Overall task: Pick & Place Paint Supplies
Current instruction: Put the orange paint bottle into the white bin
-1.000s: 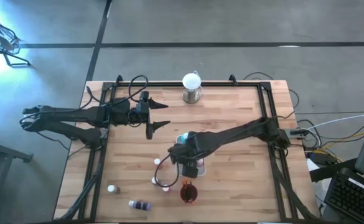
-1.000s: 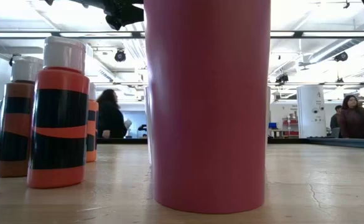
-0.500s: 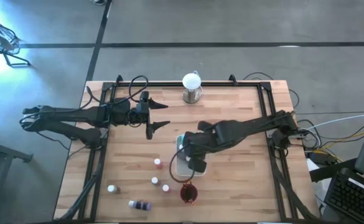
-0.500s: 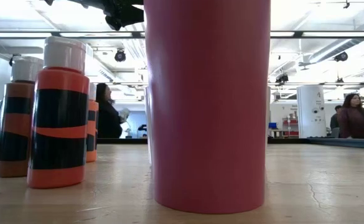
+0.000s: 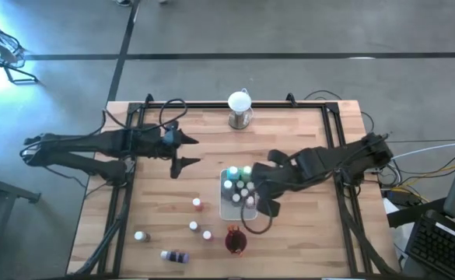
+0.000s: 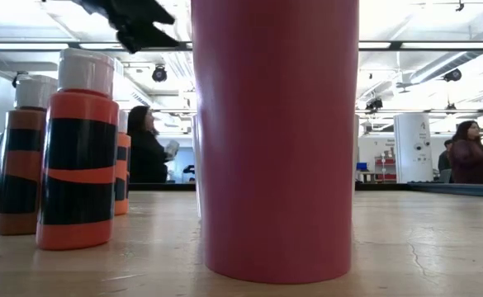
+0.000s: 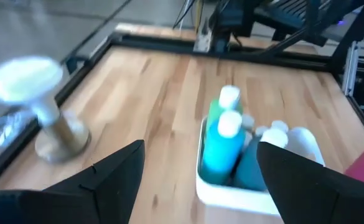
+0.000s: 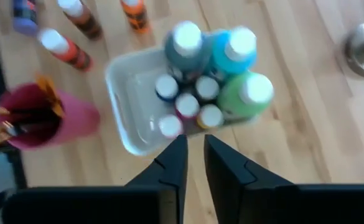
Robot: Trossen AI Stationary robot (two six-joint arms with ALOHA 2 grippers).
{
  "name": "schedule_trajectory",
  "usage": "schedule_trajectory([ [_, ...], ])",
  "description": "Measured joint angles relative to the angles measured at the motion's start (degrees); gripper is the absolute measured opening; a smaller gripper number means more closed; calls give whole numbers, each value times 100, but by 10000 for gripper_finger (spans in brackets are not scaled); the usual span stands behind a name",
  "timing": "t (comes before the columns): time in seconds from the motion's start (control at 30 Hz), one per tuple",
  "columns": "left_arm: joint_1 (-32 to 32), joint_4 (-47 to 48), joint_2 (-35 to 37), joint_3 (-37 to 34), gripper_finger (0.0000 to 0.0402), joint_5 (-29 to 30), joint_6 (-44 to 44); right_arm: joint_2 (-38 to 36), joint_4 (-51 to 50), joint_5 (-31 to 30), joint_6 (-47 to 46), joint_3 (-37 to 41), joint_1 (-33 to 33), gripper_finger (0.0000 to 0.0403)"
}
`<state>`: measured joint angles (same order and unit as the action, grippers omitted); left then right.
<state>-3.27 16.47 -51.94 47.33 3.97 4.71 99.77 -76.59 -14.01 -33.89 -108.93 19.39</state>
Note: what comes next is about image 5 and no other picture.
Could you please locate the yellow cable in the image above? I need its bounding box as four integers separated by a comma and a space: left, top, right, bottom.
390, 165, 455, 204

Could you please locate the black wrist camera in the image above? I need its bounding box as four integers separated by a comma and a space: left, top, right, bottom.
161, 126, 181, 149
267, 149, 290, 165

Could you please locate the black aluminium table frame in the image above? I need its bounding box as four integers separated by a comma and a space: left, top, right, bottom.
71, 100, 399, 280

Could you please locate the black power brick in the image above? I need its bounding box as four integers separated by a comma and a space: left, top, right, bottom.
386, 190, 418, 207

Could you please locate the white floor cable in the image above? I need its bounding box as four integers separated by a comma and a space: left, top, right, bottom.
392, 142, 455, 160

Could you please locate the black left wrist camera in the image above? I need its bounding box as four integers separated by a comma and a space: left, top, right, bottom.
161, 126, 181, 149

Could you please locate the black metal stand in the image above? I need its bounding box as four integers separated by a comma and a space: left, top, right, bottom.
0, 170, 41, 205

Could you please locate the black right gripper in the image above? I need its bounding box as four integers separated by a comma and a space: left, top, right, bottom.
252, 161, 302, 218

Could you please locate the pink plastic cup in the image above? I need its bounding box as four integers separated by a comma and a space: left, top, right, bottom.
224, 228, 248, 256

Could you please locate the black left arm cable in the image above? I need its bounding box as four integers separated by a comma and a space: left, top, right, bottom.
102, 98, 189, 131

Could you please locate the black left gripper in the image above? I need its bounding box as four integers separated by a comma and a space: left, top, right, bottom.
133, 126, 201, 180

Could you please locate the black floor cable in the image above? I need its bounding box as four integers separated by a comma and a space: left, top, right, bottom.
303, 89, 375, 136

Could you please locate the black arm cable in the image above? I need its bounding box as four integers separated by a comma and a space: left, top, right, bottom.
102, 98, 189, 131
240, 196, 274, 236

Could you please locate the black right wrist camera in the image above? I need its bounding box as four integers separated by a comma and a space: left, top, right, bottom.
267, 149, 290, 165

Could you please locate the grey laptop black keyboard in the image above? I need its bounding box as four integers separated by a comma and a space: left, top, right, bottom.
404, 124, 455, 280

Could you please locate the purple paint bottle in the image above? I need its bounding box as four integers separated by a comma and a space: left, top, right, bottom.
159, 250, 191, 264

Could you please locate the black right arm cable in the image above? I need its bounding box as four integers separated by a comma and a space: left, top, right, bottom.
240, 196, 274, 236

